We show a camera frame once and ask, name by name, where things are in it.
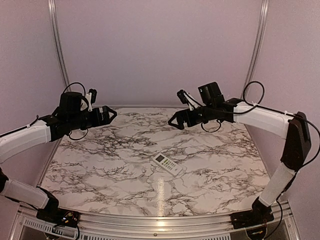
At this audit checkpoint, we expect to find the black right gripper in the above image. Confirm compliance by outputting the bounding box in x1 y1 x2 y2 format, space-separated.
168 103 215 130

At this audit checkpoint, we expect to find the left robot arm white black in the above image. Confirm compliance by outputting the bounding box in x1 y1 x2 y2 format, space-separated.
0 89 117 224

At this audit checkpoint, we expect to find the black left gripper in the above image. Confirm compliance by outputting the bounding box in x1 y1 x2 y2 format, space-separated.
68 104 117 130

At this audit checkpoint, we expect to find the white perforated cable duct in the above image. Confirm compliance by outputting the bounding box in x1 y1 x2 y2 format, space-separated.
19 218 232 240

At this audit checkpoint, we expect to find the aluminium front table rail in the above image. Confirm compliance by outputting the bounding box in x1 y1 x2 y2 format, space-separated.
9 198 301 240

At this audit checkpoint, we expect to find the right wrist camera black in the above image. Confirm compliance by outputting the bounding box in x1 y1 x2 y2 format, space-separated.
176 89 188 104

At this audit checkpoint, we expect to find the white remote control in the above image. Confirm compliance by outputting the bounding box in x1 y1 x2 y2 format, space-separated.
152 153 183 176

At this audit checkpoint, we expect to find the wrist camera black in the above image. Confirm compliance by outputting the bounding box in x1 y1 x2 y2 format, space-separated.
176 89 188 104
89 88 97 104

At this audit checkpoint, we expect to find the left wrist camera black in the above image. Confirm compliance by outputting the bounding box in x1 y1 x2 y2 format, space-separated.
89 88 97 104

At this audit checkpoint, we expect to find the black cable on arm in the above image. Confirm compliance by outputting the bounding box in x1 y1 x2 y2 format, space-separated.
61 82 87 95
242 80 265 106

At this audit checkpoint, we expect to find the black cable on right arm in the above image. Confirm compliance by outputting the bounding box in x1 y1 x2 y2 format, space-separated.
242 80 265 106

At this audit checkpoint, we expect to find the aluminium corner post right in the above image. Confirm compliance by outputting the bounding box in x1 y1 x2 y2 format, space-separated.
241 0 270 97

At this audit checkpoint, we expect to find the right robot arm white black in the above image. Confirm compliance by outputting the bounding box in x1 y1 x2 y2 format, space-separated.
168 82 312 228

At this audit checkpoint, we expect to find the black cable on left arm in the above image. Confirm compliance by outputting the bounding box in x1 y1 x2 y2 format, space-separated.
61 82 87 95

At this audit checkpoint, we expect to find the aluminium corner post left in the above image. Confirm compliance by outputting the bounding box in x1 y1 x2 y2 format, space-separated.
47 0 71 91

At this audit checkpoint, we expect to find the aluminium corner post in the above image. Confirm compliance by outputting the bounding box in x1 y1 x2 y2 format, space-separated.
241 0 270 97
47 0 71 91

